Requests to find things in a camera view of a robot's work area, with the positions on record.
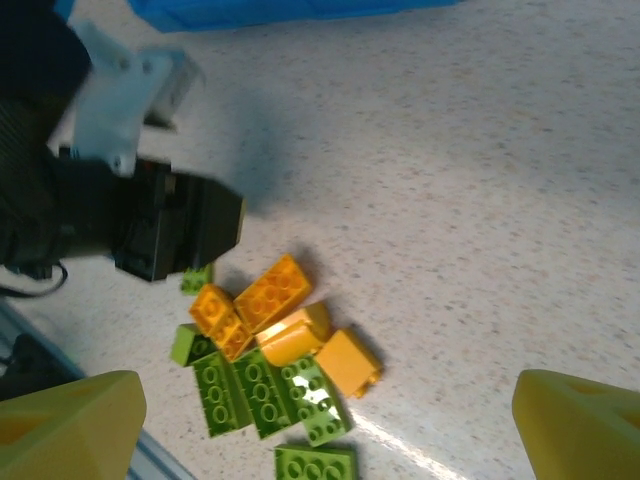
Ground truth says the blue two-compartment plastic bin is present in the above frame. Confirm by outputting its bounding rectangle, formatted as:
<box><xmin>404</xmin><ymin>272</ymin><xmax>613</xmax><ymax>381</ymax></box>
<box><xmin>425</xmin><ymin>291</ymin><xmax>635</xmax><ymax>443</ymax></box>
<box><xmin>52</xmin><ymin>0</ymin><xmax>466</xmax><ymax>34</ymax></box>

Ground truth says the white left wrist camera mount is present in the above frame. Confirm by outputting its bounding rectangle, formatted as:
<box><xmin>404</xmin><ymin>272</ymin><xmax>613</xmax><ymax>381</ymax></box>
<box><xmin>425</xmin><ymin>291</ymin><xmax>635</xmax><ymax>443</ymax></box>
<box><xmin>63</xmin><ymin>19</ymin><xmax>207</xmax><ymax>177</ymax></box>

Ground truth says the right gripper black-yellow right finger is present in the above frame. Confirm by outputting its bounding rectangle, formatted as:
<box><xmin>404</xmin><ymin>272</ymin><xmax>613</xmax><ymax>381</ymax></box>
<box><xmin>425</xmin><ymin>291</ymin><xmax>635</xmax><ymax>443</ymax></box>
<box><xmin>512</xmin><ymin>368</ymin><xmax>640</xmax><ymax>480</ymax></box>

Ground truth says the curved orange lego brick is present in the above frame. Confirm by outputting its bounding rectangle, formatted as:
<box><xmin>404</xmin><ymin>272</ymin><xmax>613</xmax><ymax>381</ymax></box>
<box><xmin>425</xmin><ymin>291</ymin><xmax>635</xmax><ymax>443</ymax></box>
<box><xmin>254</xmin><ymin>301</ymin><xmax>334</xmax><ymax>369</ymax></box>

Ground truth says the thin black left gripper cable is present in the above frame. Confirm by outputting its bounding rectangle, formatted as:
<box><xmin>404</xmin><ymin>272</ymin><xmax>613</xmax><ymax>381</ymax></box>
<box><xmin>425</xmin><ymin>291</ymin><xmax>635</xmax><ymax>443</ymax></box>
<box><xmin>0</xmin><ymin>259</ymin><xmax>70</xmax><ymax>300</ymax></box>

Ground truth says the right gripper black-yellow left finger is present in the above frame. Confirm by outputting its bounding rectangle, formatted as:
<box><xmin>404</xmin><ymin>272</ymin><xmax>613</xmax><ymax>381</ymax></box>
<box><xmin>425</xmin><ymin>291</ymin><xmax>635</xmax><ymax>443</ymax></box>
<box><xmin>0</xmin><ymin>369</ymin><xmax>148</xmax><ymax>480</ymax></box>

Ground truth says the small green lego brick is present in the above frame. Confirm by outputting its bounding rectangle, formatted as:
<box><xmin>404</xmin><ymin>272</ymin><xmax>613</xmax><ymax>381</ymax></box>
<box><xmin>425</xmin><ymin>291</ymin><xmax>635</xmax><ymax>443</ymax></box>
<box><xmin>169</xmin><ymin>322</ymin><xmax>219</xmax><ymax>369</ymax></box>

